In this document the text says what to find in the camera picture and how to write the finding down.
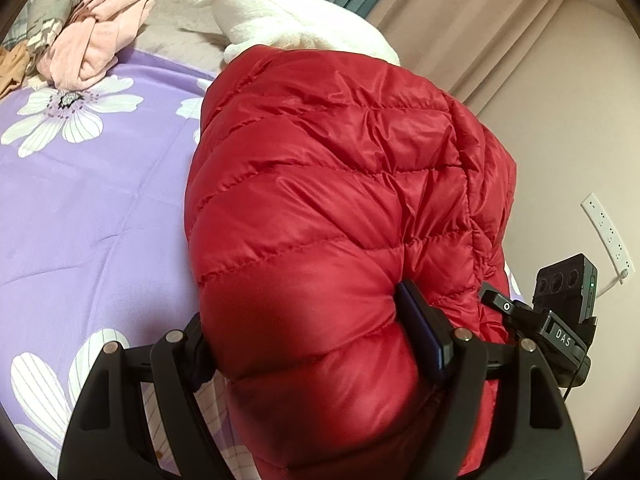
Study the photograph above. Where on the grey bed sheet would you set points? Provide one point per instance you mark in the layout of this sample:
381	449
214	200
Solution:
170	25

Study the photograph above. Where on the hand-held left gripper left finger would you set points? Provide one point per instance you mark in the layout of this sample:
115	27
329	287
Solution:
197	350

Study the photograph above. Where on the purple floral blanket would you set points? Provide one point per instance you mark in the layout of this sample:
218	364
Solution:
100	185

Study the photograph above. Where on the beige curtain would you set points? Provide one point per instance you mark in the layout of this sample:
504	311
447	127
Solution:
475	25

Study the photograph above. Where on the white power strip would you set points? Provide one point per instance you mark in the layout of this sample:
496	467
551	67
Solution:
607	232

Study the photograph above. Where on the tan cloth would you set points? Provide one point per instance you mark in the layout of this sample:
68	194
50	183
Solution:
15	67

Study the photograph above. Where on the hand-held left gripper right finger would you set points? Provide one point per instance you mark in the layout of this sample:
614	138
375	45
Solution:
425	330

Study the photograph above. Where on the red puffer jacket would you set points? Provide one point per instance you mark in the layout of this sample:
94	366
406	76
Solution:
325	185

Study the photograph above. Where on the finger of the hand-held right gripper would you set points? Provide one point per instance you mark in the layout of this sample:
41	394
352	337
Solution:
500	305

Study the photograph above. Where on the white fleece garment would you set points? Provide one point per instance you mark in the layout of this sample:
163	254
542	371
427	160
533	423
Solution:
280	15

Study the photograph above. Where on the pink garment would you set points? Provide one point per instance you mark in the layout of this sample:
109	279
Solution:
95	45

